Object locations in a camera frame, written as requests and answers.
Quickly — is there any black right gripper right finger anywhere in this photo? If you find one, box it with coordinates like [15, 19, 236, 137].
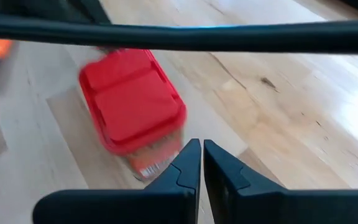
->
[203, 139, 358, 224]

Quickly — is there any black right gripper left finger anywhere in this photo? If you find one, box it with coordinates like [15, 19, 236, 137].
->
[32, 138, 202, 224]

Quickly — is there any red lid patterned spice tin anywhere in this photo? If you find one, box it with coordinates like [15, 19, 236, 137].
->
[78, 48, 188, 181]

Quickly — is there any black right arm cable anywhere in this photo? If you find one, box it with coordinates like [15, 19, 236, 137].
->
[0, 0, 358, 56]

